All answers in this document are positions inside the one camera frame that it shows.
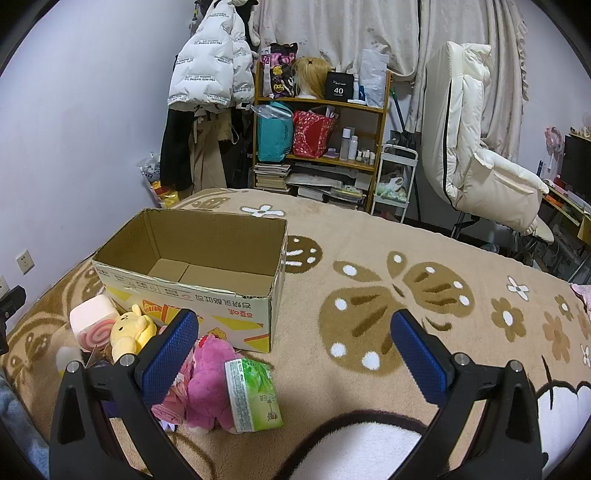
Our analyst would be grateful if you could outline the green plastic bag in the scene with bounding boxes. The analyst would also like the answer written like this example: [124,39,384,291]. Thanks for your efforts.
[376,175,411,204]

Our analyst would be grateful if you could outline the cream padded chair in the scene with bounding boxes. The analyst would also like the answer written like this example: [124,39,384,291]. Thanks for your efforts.
[422,41,555,245]

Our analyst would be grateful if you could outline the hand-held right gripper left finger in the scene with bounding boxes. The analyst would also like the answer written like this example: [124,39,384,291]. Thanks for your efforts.
[48,308,200,480]

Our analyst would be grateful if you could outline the stack of books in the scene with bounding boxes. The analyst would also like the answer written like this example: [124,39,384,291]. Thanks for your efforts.
[253,161,293,192]

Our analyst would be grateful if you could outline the cluttered yellow desk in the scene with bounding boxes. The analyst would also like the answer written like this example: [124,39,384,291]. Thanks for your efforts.
[542,182,591,241]

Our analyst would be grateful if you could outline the pale pink plush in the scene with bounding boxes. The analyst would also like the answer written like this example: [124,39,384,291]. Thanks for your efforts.
[571,282,591,319]

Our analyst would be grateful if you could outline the teal bag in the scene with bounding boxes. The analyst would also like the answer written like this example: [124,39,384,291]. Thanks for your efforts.
[256,104,295,163]

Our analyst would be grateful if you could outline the wooden shelf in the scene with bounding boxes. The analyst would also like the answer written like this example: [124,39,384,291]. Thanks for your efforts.
[252,60,392,213]

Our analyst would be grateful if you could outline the white plastic bag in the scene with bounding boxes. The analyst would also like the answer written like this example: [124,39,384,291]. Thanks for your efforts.
[359,48,389,108]

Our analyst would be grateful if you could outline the white trolley cart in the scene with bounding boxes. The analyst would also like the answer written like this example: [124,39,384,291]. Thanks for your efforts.
[370,143,420,224]

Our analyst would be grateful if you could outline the dark mop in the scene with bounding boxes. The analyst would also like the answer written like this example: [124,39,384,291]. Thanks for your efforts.
[392,90,411,141]

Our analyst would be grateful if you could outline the black box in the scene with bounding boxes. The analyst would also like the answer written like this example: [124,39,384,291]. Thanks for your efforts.
[324,71,356,102]

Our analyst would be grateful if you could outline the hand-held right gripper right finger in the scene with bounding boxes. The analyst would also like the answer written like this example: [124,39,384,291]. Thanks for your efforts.
[390,308,543,480]

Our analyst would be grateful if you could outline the cream curtain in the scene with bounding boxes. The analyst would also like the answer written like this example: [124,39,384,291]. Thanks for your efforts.
[256,0,529,162]

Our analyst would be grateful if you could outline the red patterned bag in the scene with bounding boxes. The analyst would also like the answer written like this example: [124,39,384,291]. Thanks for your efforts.
[292,110,338,158]

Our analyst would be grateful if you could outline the black coat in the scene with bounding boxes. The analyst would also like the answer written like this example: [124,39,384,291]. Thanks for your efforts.
[159,108,197,192]

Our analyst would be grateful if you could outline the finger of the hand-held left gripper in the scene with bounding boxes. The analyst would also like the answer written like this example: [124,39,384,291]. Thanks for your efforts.
[0,285,27,356]

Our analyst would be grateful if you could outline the white puffer jacket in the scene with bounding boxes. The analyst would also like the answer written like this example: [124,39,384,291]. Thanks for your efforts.
[167,0,257,114]

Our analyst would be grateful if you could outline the printed cardboard box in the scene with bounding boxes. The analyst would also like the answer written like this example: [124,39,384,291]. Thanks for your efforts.
[91,208,289,355]

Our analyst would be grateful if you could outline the green small carton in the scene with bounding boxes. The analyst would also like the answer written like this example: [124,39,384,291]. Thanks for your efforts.
[224,357,284,435]

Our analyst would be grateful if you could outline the pink patterned soft toy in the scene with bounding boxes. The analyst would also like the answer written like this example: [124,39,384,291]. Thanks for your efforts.
[152,351,195,430]

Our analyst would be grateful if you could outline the pink plush toy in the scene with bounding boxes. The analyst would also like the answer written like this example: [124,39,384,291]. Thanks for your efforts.
[185,335,241,435]

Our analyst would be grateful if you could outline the plastic bag of toys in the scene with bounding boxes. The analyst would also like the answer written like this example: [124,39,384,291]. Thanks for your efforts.
[137,152,178,208]

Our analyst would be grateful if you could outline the pile of papers and books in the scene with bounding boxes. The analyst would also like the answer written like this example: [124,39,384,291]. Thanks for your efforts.
[286,161,370,209]

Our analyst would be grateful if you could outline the black monitor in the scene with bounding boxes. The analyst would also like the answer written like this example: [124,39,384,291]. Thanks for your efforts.
[561,134,591,197]

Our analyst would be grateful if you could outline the beige coat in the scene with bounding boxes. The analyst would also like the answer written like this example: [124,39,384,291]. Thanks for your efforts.
[191,111,236,190]

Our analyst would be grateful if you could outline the black pink printed bag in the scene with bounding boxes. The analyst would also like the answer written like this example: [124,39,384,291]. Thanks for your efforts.
[261,42,297,99]

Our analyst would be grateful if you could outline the pink fan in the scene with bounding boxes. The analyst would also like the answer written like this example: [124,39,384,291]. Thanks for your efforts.
[545,127,566,181]

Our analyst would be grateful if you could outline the blonde wig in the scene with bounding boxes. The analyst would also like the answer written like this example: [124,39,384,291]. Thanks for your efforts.
[295,56,329,99]

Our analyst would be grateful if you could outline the pink swirl cake plush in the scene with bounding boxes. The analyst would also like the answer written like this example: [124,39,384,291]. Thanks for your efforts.
[69,294,122,354]

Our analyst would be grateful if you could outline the yellow bear plush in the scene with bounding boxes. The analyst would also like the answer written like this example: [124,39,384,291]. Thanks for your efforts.
[110,304,158,363]

